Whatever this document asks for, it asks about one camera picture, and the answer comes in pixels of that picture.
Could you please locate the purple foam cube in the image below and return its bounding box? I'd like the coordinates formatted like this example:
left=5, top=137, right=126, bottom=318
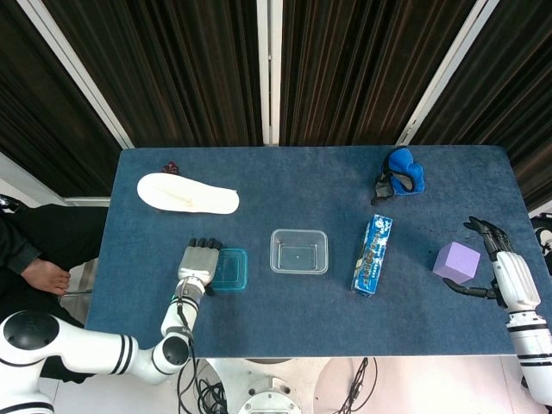
left=431, top=241, right=482, bottom=285

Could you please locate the dark brown curtain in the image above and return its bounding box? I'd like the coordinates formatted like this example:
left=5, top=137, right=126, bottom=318
left=0, top=0, right=552, bottom=212

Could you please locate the blue printed cardboard box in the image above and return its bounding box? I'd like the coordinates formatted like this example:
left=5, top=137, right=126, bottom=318
left=349, top=213, right=394, bottom=297

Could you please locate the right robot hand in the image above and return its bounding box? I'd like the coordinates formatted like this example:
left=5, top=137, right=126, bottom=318
left=442, top=216, right=543, bottom=314

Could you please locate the white shoe insole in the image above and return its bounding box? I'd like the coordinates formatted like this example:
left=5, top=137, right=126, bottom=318
left=136, top=172, right=241, bottom=216

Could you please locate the blue carpet table mat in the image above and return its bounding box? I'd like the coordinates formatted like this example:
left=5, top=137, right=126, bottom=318
left=85, top=144, right=552, bottom=359

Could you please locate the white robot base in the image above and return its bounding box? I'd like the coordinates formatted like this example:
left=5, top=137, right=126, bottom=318
left=206, top=357, right=329, bottom=414

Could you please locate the white window frame post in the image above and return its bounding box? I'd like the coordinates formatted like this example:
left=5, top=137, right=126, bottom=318
left=16, top=0, right=135, bottom=150
left=395, top=0, right=502, bottom=146
left=255, top=0, right=284, bottom=147

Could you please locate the black and white patterned object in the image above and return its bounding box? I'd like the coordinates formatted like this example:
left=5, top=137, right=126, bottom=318
left=529, top=212, right=552, bottom=273

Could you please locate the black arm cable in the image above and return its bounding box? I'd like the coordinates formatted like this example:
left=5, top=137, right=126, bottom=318
left=175, top=278, right=198, bottom=389

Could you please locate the clear plastic food container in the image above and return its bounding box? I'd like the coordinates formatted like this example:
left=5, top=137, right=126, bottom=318
left=269, top=228, right=330, bottom=275

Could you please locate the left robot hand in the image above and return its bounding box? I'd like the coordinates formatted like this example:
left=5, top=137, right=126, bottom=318
left=177, top=236, right=223, bottom=297

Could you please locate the black floor cable bundle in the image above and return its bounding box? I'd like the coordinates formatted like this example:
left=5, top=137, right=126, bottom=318
left=177, top=357, right=230, bottom=414

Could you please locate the translucent blue plastic lid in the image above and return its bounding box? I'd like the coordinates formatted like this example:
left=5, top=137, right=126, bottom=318
left=210, top=248, right=249, bottom=295

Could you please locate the person in black trousers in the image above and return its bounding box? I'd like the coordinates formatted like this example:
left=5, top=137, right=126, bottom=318
left=0, top=202, right=110, bottom=385

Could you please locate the thin black floor cable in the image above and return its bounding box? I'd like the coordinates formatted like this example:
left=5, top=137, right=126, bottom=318
left=330, top=356, right=380, bottom=414

